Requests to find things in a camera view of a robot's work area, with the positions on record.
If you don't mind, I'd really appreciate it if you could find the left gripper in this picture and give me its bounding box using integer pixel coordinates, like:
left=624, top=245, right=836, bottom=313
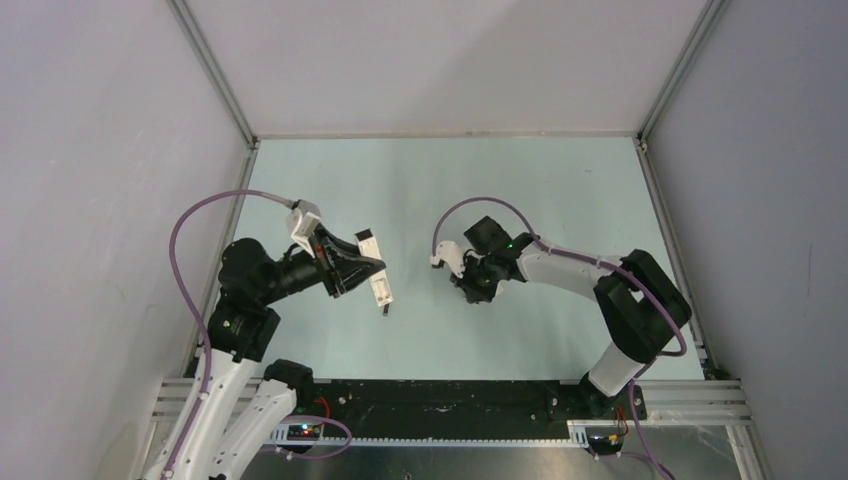
left=259, top=221, right=385, bottom=303

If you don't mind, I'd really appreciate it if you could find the white remote control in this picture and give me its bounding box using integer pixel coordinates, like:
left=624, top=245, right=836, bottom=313
left=354, top=228, right=394, bottom=309

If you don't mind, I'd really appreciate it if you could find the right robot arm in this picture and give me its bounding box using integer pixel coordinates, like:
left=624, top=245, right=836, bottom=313
left=430, top=216, right=692, bottom=418

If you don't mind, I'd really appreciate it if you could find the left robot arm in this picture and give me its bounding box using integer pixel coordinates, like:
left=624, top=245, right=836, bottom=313
left=143, top=226, right=386, bottom=479

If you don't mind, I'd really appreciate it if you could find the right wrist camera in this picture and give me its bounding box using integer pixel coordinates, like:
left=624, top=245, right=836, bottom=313
left=430, top=240, right=468, bottom=278

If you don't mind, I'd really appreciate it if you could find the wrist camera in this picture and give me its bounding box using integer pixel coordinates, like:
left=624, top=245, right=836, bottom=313
left=430, top=240, right=468, bottom=278
left=285, top=200, right=322, bottom=258

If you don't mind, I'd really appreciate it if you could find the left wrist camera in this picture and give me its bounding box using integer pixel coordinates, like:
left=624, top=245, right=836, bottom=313
left=285, top=200, right=322, bottom=258

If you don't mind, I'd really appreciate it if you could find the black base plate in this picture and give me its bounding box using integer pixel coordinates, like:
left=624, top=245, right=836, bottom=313
left=295, top=380, right=648, bottom=441

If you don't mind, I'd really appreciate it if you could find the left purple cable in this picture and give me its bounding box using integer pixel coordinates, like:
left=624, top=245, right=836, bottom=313
left=158, top=190, right=296, bottom=480

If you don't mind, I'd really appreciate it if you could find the white cable duct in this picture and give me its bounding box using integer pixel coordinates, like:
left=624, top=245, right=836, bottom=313
left=274, top=423, right=591, bottom=448

